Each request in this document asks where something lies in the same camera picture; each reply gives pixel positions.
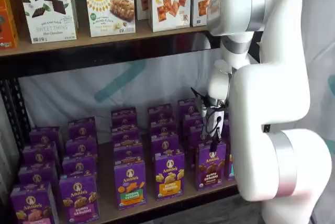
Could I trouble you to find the purple box pink patch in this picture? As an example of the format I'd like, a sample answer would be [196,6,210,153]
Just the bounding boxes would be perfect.
[10,181,60,224]

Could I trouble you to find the brown wooden shelf board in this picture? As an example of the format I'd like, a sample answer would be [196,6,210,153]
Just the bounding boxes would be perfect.
[56,119,240,224]
[0,20,224,58]

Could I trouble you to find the purple box green patch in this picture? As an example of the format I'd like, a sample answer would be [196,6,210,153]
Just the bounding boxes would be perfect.
[114,160,147,210]

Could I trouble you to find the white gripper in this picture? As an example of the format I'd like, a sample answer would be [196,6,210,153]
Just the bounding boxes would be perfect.
[200,103,226,153]

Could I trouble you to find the white curtain sheet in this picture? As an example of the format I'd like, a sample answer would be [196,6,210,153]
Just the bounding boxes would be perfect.
[287,0,335,224]

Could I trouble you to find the yellow Simple Mills bars box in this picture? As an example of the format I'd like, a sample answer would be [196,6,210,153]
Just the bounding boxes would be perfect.
[84,0,137,38]

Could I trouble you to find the purple box brown patch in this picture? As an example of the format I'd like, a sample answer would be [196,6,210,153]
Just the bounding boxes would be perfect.
[195,142,227,192]

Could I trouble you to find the purple box teal patch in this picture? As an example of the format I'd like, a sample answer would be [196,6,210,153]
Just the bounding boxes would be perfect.
[225,153,237,182]

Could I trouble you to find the white backdrop sheet teal print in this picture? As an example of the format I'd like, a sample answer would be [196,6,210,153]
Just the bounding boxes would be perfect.
[18,48,224,131]

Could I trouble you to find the metal and wood shelf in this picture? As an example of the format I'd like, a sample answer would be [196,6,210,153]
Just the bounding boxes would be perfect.
[0,30,264,224]

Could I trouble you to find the purple box orange patch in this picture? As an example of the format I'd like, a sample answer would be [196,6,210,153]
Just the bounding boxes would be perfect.
[154,151,185,201]

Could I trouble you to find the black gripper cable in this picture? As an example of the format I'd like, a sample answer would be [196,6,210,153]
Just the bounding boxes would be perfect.
[200,103,224,141]

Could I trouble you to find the orange snack box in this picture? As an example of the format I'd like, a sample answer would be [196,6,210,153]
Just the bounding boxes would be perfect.
[0,0,19,50]

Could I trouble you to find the white Sweet Thins box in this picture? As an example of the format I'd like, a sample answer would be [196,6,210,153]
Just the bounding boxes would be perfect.
[16,0,79,44]

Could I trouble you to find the purple Annie's snack box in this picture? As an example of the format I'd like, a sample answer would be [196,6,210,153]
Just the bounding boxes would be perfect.
[188,125,210,148]
[64,137,99,160]
[62,155,98,179]
[68,117,97,141]
[151,132,180,156]
[28,126,63,147]
[111,128,142,148]
[17,162,58,186]
[177,98,202,116]
[22,142,58,167]
[147,104,174,123]
[183,113,204,131]
[149,119,177,136]
[113,144,145,164]
[110,107,138,131]

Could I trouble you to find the purple box violet patch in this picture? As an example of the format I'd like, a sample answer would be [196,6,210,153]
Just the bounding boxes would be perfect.
[59,175,101,224]

